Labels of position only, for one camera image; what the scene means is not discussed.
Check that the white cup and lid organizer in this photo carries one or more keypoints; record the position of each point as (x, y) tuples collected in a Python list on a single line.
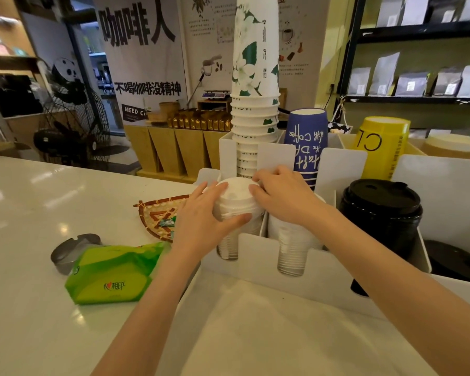
[(337, 266)]

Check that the row of grey coffee bags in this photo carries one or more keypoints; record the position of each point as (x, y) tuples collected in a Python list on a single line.
[(411, 82)]

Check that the digital scale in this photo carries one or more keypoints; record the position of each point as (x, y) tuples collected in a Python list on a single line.
[(214, 95)]

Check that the green tissue pack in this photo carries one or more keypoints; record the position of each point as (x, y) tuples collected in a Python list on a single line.
[(113, 276)]

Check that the white banner with black lettering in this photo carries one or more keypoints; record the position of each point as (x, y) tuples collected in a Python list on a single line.
[(141, 54)]

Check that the single black lid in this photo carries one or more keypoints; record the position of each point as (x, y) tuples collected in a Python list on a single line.
[(456, 262)]

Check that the row of golden coffee packets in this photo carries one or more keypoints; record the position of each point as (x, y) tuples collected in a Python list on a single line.
[(199, 120)]

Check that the stack of floral paper cups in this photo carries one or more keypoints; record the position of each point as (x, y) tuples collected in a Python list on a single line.
[(254, 74)]

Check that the green wrapped candy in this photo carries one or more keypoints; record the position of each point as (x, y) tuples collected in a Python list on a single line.
[(167, 222)]

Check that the black standing fan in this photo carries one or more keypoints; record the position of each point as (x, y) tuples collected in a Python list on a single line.
[(72, 125)]

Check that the person's left hand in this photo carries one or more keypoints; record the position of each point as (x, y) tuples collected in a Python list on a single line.
[(194, 227)]

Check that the stack of black cup lids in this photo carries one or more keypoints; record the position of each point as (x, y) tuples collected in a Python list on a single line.
[(382, 219)]

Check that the person's right thumb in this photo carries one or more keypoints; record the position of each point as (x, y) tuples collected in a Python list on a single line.
[(258, 197)]

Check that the grey metal holder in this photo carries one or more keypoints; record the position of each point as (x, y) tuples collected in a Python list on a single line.
[(68, 252)]

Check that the stack of kraft paper bowls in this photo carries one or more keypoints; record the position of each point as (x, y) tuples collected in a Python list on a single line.
[(452, 146)]

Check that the person's left thumb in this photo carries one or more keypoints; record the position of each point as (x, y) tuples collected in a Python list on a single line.
[(235, 222)]

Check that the round wooden container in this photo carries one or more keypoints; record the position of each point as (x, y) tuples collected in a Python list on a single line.
[(168, 110)]

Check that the person's right forearm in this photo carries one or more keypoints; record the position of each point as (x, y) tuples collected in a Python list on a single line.
[(399, 293)]

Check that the stack of white cup lids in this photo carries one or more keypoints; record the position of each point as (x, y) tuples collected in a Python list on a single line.
[(237, 199)]

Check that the stack of blue paper cups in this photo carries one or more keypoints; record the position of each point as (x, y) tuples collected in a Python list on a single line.
[(305, 140)]

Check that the stack of yellow paper cups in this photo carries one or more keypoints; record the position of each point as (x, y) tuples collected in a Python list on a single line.
[(384, 148)]

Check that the person's right hand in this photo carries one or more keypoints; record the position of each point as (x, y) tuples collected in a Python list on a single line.
[(288, 197)]

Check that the woven bamboo tray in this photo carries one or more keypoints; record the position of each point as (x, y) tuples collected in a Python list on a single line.
[(156, 215)]

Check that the white illustrated coffee poster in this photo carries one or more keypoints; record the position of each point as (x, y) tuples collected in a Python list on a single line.
[(211, 35)]

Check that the panda figure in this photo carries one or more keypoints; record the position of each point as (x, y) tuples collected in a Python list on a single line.
[(68, 80)]

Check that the person's left forearm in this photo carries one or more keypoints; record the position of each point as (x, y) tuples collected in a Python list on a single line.
[(149, 317)]

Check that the black metal shelf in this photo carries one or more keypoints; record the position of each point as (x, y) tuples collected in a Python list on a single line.
[(415, 33)]

